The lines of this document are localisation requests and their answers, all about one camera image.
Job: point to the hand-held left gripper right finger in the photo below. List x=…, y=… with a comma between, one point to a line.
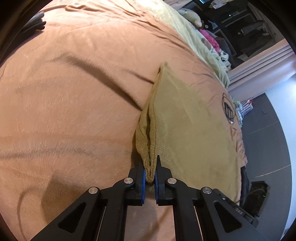
x=157, y=185

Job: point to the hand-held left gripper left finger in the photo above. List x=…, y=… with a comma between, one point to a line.
x=143, y=183

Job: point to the olive printed t-shirt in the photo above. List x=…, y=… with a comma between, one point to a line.
x=196, y=139

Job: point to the grey folded clothes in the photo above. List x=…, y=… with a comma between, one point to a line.
x=37, y=23

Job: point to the black device with green light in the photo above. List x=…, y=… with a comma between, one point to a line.
x=260, y=199

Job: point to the black folded clothing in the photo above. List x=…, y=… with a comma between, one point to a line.
x=245, y=185

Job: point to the white nightstand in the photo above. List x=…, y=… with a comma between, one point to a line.
x=242, y=115

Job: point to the striped bag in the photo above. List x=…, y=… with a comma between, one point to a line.
x=247, y=106

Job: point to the brown blanket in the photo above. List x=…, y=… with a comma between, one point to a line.
x=69, y=92

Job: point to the black and white plush toy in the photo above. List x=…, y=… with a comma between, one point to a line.
x=223, y=60

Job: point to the pink curtain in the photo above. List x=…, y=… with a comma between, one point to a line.
x=266, y=64

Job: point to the pink plush toy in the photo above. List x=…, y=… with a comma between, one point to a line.
x=209, y=39

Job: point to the beige duvet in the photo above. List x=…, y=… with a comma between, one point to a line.
x=185, y=30

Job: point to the cream plush toy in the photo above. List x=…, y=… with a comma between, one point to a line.
x=190, y=16

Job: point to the black plastic frame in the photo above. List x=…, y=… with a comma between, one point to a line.
x=229, y=112

